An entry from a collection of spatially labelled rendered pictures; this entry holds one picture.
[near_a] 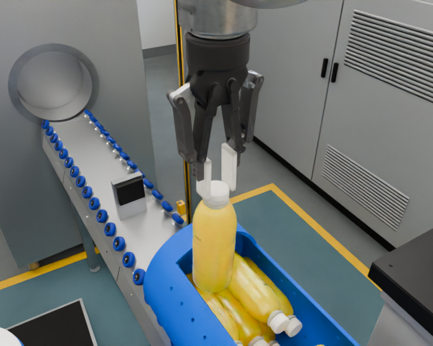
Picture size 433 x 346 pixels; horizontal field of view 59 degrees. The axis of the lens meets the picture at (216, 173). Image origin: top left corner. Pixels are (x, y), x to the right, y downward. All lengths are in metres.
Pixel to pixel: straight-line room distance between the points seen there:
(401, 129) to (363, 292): 0.93
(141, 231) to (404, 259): 0.78
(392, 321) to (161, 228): 0.72
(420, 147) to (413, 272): 1.22
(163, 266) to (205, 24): 0.55
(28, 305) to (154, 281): 1.65
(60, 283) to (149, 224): 1.25
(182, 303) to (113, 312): 1.49
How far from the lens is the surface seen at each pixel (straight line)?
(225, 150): 0.55
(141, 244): 1.26
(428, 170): 2.25
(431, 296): 1.07
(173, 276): 0.81
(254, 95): 0.52
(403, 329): 1.18
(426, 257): 1.15
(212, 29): 0.43
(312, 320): 0.91
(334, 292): 2.37
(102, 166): 1.63
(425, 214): 2.36
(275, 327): 0.83
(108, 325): 2.23
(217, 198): 0.56
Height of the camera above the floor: 1.82
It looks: 36 degrees down
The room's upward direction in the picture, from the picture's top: straight up
